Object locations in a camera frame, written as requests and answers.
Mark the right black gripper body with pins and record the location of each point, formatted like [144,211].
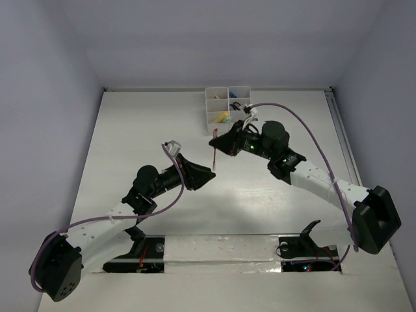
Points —
[249,140]

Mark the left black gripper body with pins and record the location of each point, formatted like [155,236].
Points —
[171,178]

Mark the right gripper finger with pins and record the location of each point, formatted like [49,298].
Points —
[225,145]
[234,131]

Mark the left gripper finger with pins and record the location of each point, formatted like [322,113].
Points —
[189,167]
[201,179]

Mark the red gel pen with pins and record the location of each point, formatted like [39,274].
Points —
[215,132]

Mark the black handled scissors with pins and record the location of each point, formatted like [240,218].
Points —
[235,106]

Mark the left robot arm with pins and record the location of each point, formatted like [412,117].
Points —
[69,254]

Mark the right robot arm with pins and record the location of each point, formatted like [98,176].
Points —
[371,216]

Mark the left white compartment organizer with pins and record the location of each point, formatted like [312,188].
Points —
[214,107]

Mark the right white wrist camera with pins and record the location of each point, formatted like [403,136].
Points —
[250,114]

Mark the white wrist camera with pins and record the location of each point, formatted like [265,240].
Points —
[171,148]
[250,114]

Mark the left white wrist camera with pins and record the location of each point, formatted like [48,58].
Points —
[171,148]

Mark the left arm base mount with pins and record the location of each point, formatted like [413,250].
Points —
[146,257]

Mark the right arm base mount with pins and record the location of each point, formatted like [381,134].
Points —
[298,253]

